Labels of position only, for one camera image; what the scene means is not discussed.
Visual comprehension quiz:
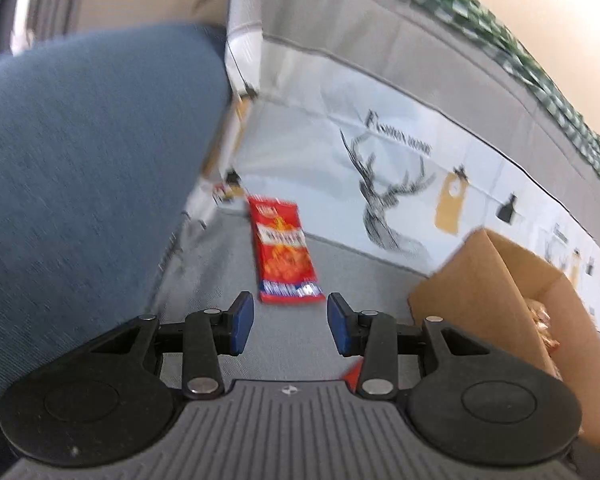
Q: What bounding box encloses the plain red snack packet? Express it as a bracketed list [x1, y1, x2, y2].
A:
[341, 359, 364, 391]

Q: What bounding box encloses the red spicy snack packet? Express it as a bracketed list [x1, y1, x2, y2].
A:
[247, 195, 325, 304]

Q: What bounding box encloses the cardboard box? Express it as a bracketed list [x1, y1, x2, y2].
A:
[408, 229, 600, 449]

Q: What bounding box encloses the clear bag of biscuits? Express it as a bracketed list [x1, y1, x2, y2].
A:
[524, 298, 560, 356]

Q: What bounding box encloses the deer print sofa cover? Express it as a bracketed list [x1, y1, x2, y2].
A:
[149, 0, 600, 380]

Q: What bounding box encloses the green checkered cloth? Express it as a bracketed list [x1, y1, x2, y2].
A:
[413, 0, 600, 178]

